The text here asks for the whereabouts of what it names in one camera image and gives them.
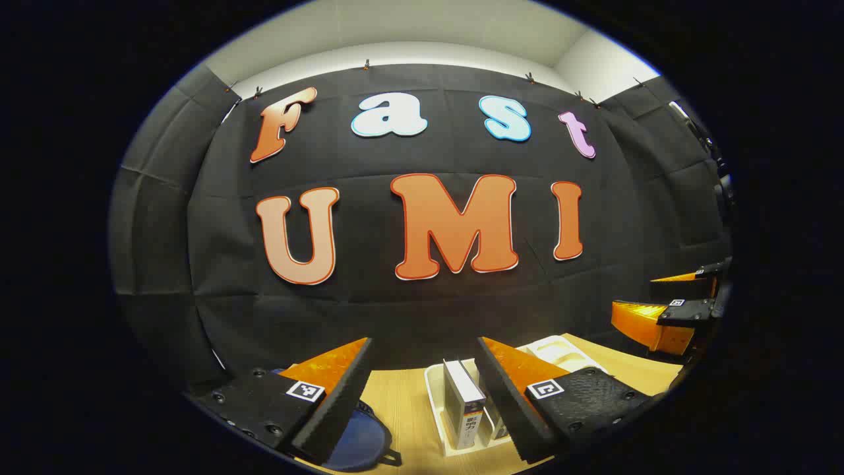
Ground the blue schoolbag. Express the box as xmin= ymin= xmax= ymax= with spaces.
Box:
xmin=274 ymin=368 xmax=403 ymax=472

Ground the white book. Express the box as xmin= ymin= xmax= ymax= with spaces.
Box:
xmin=443 ymin=359 xmax=487 ymax=451

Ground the row of small cloth clips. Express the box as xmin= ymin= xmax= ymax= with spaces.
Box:
xmin=224 ymin=58 xmax=650 ymax=110

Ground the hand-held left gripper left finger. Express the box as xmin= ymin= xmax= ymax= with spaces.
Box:
xmin=187 ymin=337 xmax=374 ymax=466

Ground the dark grey cloth panel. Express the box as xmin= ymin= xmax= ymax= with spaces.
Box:
xmin=109 ymin=63 xmax=241 ymax=390

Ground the white bookshelf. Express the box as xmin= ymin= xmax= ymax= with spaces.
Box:
xmin=424 ymin=334 xmax=607 ymax=457

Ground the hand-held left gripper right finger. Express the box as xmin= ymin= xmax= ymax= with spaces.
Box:
xmin=476 ymin=336 xmax=667 ymax=462

